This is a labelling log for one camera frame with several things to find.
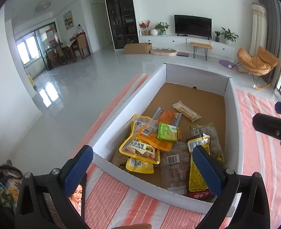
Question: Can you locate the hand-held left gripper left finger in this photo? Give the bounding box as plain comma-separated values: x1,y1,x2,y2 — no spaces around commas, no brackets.
16,145,93,229

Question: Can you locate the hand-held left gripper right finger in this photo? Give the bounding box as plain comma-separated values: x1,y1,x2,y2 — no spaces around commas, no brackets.
192,145,271,229

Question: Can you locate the yellow packet with red end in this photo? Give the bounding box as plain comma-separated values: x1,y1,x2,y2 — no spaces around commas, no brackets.
185,134,218,200

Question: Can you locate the green snack packet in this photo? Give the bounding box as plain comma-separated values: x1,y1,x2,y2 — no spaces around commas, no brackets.
157,122,182,142

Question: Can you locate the yellow peanut packet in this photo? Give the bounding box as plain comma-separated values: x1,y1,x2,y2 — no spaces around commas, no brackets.
120,137,160,165

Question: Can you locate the yellow snack packet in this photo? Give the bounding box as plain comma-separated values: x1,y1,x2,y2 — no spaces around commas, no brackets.
126,157,155,174

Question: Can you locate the beige wafer bar packet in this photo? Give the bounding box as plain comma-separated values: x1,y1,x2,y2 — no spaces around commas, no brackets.
172,101,202,122

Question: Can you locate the orange snack packet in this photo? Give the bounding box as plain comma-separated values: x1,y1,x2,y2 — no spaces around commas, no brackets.
136,122,174,151

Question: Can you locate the clear packet with orange bun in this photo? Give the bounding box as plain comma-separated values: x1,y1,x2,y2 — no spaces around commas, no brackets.
151,107,182,130

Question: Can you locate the yellow-rimmed clear window packet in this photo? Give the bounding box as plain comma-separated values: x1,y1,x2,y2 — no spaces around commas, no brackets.
131,113,153,140

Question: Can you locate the white cardboard box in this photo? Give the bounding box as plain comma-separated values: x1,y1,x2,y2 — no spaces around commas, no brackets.
89,63,245,214

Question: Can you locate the person's left hand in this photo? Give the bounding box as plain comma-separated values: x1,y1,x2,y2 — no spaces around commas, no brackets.
110,223,153,229

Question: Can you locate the orange striped tablecloth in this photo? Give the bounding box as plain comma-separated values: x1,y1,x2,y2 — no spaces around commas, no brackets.
70,73,281,229

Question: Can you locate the orange rocking chair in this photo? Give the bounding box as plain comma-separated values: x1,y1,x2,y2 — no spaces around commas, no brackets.
236,46,280,90

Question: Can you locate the purple round mat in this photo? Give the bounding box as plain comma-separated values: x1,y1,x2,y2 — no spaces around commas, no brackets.
218,60,240,71

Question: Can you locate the patterned cloth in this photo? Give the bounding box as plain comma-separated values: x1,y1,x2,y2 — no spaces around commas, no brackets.
0,163,24,220

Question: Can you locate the grey curtain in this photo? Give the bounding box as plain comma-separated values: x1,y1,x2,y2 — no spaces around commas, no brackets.
257,0,281,86

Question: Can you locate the covered standing air conditioner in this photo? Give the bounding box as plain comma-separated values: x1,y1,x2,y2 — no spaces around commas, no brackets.
249,2,268,60

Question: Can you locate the large potted plant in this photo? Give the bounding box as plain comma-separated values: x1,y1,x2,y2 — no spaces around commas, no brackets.
220,27,239,45

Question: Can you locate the wooden bench with metal legs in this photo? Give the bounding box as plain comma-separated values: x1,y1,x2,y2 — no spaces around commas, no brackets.
190,42,213,61

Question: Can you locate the black television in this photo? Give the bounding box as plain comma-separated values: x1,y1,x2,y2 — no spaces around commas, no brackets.
174,14,212,39

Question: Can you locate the beige oval pet bed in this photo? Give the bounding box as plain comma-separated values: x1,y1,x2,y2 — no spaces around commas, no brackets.
150,48,178,58

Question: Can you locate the wooden dining chair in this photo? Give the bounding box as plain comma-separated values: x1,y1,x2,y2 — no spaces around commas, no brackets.
72,33,91,59

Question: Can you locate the glass balcony door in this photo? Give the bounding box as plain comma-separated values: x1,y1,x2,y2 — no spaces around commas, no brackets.
14,21,60,79

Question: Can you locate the white low cabinet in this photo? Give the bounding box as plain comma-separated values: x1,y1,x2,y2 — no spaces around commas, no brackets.
138,35,236,60

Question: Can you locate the brown cardboard box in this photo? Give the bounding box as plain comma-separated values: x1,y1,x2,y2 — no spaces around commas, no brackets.
124,42,153,55

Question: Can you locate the white door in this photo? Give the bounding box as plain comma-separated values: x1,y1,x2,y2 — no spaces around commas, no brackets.
91,3,108,52

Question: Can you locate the leafy plant in glass vase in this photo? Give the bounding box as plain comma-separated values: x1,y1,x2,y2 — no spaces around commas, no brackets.
154,21,169,36

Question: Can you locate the red flower arrangement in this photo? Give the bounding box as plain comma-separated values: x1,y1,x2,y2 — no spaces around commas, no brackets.
139,20,151,36

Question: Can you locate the black display cabinet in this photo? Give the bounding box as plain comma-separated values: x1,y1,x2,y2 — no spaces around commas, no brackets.
103,0,139,50

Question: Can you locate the round ceiling lamp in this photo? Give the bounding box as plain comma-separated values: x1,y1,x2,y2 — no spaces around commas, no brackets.
35,2,51,13

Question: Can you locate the framed wall painting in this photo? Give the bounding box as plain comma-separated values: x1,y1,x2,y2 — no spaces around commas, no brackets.
63,10,73,31

